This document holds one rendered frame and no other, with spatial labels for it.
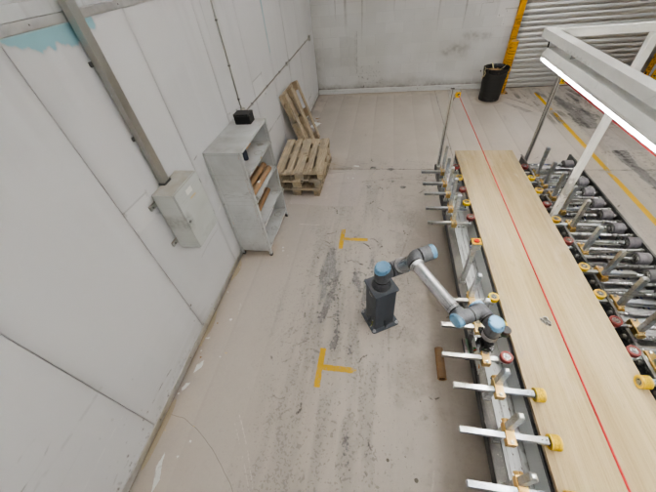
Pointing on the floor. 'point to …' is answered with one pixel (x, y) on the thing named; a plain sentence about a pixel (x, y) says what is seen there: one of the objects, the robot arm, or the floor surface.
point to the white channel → (640, 88)
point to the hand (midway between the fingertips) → (479, 348)
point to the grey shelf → (224, 147)
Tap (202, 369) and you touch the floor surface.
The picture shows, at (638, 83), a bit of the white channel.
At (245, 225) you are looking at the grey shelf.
